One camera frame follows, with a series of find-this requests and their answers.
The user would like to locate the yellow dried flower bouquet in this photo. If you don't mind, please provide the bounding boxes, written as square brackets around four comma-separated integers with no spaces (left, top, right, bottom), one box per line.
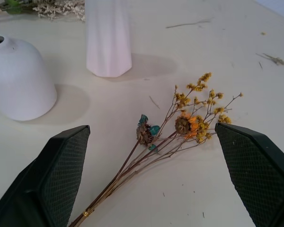
[68,72,244,227]

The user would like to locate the small dried twig bits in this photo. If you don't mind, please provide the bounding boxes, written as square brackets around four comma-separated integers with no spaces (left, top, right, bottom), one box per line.
[255,52,284,70]

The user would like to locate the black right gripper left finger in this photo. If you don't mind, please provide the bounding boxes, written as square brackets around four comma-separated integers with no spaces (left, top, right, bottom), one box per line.
[0,125,91,227]

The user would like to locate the tall white ribbed vase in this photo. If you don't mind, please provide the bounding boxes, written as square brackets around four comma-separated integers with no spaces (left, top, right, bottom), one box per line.
[84,0,133,78]

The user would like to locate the cream white dried flower bouquet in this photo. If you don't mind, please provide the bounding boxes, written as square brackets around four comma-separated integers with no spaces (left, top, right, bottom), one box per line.
[0,0,86,22]

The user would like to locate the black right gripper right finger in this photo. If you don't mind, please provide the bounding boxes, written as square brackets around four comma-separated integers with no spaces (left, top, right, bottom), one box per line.
[214,122,284,227]

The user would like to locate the loose dried stem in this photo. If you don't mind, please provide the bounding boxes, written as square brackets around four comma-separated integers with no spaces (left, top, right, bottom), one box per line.
[165,20,212,29]

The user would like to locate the white dome-shaped vase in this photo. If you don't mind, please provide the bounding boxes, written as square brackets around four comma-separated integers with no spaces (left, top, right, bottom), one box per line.
[0,35,58,122]

